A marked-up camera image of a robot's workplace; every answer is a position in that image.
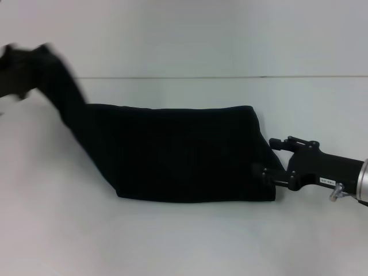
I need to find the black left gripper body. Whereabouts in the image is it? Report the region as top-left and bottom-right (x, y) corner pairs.
(0, 44), (44, 101)

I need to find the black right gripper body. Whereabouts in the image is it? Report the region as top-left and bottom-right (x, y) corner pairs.
(286, 139), (365, 200)

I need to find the black shirt with FREE print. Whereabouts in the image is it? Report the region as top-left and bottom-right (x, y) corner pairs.
(34, 43), (285, 207)

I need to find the right arm cable with plug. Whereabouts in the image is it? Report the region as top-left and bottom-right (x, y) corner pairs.
(329, 182), (368, 207)

